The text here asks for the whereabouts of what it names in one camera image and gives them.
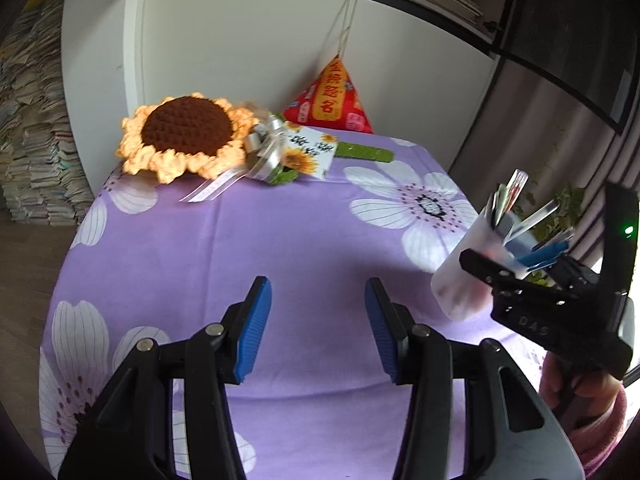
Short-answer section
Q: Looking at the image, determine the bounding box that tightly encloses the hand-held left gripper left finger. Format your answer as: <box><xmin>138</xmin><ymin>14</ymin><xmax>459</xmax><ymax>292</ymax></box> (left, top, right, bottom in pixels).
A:
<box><xmin>57</xmin><ymin>275</ymin><xmax>273</xmax><ymax>480</ymax></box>

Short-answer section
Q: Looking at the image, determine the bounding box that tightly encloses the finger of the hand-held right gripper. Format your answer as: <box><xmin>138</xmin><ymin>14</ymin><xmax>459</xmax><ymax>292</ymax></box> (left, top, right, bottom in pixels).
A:
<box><xmin>459</xmin><ymin>247</ymin><xmax>533</xmax><ymax>291</ymax></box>
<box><xmin>547</xmin><ymin>255</ymin><xmax>606</xmax><ymax>293</ymax></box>

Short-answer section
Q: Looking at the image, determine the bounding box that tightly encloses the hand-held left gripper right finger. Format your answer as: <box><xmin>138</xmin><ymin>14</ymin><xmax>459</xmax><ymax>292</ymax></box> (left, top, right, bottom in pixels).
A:
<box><xmin>364</xmin><ymin>276</ymin><xmax>586</xmax><ymax>480</ymax></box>

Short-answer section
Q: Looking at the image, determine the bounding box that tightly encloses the blue pen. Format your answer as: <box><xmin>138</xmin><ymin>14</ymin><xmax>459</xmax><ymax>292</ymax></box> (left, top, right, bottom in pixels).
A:
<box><xmin>515</xmin><ymin>241</ymin><xmax>571</xmax><ymax>268</ymax></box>

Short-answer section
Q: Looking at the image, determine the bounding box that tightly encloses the translucent white pen cup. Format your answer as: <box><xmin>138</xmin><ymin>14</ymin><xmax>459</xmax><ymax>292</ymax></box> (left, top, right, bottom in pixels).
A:
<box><xmin>430</xmin><ymin>207</ymin><xmax>531</xmax><ymax>322</ymax></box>

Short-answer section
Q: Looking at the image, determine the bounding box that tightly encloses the light green pen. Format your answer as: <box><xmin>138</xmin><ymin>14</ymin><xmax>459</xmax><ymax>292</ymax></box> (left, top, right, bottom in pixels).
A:
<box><xmin>490</xmin><ymin>185</ymin><xmax>511</xmax><ymax>233</ymax></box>

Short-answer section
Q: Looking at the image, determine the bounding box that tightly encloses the white correction pen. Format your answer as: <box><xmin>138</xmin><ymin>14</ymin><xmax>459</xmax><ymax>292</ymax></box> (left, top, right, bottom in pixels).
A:
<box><xmin>510</xmin><ymin>199</ymin><xmax>560</xmax><ymax>241</ymax></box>

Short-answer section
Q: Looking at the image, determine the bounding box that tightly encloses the pink patterned pen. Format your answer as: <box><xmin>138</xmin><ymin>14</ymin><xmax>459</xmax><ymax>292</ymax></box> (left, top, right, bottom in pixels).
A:
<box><xmin>502</xmin><ymin>170</ymin><xmax>530</xmax><ymax>211</ymax></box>

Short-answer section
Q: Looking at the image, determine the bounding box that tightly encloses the person's right hand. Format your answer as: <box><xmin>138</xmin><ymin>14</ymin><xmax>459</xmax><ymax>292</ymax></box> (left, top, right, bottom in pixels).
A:
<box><xmin>540</xmin><ymin>350</ymin><xmax>628</xmax><ymax>426</ymax></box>

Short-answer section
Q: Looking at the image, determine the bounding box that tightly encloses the green leafy plant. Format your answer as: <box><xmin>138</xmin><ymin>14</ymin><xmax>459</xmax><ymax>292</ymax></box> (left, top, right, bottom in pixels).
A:
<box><xmin>515</xmin><ymin>145</ymin><xmax>588</xmax><ymax>291</ymax></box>

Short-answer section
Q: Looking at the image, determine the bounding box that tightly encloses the purple floral tablecloth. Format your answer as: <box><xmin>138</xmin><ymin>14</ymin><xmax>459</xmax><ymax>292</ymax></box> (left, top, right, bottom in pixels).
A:
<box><xmin>37</xmin><ymin>130</ymin><xmax>551</xmax><ymax>480</ymax></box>

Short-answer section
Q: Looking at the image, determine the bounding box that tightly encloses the grey curtain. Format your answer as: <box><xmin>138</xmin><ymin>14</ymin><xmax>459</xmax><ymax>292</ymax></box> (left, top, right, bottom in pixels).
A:
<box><xmin>447</xmin><ymin>55</ymin><xmax>640</xmax><ymax>271</ymax></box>

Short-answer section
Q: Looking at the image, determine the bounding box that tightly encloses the sunflower greeting card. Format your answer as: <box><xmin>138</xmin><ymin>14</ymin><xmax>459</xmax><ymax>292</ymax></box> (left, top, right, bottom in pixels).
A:
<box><xmin>280</xmin><ymin>125</ymin><xmax>341</xmax><ymax>179</ymax></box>

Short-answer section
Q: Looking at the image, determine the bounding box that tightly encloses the white ribbon bow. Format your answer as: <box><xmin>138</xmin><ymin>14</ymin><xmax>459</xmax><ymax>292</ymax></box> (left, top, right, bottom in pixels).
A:
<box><xmin>180</xmin><ymin>112</ymin><xmax>291</xmax><ymax>204</ymax></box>

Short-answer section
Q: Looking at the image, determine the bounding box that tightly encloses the crochet sunflower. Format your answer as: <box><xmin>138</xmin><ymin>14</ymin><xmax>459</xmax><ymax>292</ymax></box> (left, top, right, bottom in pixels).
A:
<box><xmin>116</xmin><ymin>92</ymin><xmax>263</xmax><ymax>185</ymax></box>

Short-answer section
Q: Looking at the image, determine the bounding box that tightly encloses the red triangular pouch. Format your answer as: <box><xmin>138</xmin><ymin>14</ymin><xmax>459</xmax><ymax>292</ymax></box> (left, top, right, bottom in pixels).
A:
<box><xmin>281</xmin><ymin>53</ymin><xmax>375</xmax><ymax>134</ymax></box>

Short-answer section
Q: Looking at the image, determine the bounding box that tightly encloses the white cabinet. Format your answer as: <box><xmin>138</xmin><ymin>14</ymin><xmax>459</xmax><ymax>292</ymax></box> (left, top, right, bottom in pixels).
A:
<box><xmin>60</xmin><ymin>0</ymin><xmax>503</xmax><ymax>201</ymax></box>

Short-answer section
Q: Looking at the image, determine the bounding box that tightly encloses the stack of books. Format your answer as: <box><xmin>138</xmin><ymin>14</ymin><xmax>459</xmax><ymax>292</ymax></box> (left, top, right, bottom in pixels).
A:
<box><xmin>0</xmin><ymin>0</ymin><xmax>96</xmax><ymax>226</ymax></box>

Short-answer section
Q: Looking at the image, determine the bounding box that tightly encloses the hanging string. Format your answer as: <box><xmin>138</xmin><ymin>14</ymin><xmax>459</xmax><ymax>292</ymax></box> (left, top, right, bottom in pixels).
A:
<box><xmin>334</xmin><ymin>0</ymin><xmax>358</xmax><ymax>58</ymax></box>

